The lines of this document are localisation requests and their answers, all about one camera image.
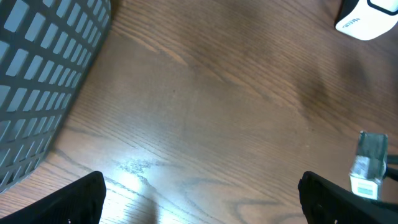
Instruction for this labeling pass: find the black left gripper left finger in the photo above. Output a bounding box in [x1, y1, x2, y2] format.
[1, 171, 106, 224]

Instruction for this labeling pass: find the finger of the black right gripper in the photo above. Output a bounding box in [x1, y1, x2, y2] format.
[384, 167, 398, 182]
[386, 155, 398, 165]

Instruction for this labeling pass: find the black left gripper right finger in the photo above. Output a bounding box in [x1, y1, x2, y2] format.
[298, 171, 397, 224]

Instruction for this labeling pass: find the dark green soap packet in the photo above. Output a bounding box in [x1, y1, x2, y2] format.
[349, 131, 388, 200]

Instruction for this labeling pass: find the grey plastic mesh basket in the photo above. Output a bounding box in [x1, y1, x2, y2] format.
[1, 0, 112, 192]

